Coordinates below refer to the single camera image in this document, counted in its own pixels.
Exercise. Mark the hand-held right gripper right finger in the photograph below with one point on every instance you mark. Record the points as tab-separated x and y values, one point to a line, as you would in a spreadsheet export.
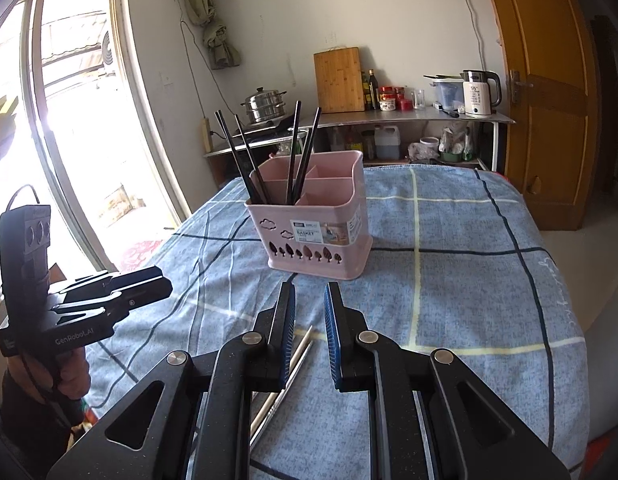
330	335

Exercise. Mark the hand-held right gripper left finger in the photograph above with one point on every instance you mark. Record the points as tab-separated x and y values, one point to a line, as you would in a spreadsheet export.
287	332

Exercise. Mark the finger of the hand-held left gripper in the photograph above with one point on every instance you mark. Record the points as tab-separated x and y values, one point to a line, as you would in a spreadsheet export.
139	296
124	279

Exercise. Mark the pink plastic utensil basket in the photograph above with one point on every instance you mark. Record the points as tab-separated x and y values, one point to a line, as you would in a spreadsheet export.
314	260

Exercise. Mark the person's left forearm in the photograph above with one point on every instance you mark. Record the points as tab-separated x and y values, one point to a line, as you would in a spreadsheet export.
34	425

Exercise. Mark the person's left hand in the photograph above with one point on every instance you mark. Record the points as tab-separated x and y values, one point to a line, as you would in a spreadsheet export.
76	372

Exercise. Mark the red patterned doormat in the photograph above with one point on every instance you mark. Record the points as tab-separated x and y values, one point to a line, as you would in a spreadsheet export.
139	255

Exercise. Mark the sliding glass door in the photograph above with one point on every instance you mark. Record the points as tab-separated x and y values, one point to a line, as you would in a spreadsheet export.
89	135

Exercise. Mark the blue plaid blanket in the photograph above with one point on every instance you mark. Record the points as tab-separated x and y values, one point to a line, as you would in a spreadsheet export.
464	285

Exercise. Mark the white plastic jug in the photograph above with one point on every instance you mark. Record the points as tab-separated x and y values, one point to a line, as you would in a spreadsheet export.
387	147

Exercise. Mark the black induction cooker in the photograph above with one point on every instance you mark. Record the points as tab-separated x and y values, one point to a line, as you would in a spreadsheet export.
276	124

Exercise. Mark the white bowl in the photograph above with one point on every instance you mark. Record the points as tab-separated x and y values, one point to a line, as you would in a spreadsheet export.
429	142

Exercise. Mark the air conditioner outdoor unit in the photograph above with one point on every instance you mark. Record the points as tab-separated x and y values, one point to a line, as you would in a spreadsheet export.
108	55

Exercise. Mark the stainless steel steamer pot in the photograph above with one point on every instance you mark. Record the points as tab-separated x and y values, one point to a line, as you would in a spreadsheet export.
264	105

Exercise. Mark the plastic bags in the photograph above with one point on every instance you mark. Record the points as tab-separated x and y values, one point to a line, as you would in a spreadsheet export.
456	140

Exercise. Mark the metal side table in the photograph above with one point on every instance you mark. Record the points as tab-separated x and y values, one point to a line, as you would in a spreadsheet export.
414	115

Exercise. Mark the red lid jar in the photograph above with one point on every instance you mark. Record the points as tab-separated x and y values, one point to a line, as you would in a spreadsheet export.
387	104

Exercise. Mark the dark oil bottle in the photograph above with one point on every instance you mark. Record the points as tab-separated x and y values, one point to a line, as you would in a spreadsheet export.
373	92

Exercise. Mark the clear glass cup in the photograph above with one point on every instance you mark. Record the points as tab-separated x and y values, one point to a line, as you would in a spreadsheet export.
419	100

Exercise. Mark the hanging grey cloth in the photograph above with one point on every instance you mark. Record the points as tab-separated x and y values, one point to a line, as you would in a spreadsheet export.
221	45

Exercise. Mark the bamboo cutting board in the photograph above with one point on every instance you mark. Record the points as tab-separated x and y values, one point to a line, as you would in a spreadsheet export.
339	80

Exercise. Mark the water filter pitcher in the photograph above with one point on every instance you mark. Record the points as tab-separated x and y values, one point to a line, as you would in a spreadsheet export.
448	94

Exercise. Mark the white electric kettle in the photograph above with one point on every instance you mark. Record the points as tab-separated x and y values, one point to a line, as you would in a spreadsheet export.
476	97

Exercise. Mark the wooden door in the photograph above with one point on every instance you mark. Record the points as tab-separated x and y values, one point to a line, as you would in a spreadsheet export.
549	110

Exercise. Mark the wall power strip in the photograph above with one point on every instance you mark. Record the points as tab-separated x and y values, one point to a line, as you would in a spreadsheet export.
207	135

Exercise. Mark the white wall switch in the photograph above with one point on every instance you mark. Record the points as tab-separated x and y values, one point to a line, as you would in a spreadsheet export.
164	78

